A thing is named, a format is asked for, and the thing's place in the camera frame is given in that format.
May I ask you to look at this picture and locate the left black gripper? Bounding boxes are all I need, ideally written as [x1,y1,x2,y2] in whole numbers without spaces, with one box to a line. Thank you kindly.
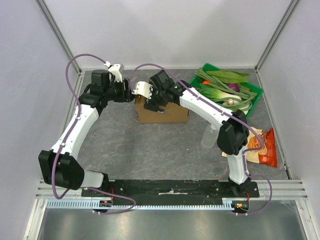
[104,77,137,103]

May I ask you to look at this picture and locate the brown cardboard box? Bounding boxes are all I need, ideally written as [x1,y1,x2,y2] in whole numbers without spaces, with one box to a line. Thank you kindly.
[134,96,189,124]

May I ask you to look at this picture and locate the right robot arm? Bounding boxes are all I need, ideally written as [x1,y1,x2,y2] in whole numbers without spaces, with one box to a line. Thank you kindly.
[135,70,250,197]

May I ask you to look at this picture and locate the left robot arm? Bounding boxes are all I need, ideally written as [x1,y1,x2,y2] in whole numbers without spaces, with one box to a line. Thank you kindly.
[38,69,135,197]

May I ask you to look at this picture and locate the clear plastic water bottle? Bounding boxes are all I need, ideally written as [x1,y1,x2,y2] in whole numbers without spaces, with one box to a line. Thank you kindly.
[201,124,219,150]

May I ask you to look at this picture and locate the white mushroom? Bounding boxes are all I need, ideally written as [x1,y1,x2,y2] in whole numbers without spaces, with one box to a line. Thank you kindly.
[223,99,241,106]

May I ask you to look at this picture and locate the green plastic tray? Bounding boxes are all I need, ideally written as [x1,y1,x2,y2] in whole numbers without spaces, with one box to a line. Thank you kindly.
[190,63,264,118]

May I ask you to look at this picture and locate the green leafy vegetables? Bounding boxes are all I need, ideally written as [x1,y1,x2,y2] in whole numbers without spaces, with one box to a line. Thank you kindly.
[205,70,250,84]

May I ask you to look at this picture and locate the red onion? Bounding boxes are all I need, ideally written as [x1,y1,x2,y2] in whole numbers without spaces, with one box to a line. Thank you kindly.
[228,83,240,93]

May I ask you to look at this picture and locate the green long beans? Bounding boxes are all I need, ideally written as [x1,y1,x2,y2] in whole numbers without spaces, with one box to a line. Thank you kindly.
[195,68,257,106]

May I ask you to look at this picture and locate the beige paper bag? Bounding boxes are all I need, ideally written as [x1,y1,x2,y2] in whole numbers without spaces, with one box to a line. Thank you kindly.
[221,127,263,163]

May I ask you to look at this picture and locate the red chip bag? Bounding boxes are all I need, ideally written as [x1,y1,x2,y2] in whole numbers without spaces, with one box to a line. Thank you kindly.
[256,128,278,168]

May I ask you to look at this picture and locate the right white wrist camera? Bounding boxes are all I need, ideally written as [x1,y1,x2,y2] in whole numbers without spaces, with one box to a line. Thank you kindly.
[132,81,154,99]

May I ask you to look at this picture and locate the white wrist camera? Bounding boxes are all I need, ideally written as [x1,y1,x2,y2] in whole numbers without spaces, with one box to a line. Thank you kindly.
[132,81,154,99]
[103,61,124,83]

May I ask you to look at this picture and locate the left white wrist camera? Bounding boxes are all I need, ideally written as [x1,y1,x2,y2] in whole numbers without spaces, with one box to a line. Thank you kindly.
[103,61,124,83]

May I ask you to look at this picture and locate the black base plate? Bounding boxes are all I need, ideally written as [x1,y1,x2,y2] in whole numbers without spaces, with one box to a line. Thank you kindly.
[81,178,261,206]

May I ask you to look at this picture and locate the white slotted cable duct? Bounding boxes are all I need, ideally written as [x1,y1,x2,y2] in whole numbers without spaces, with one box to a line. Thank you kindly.
[46,197,237,211]

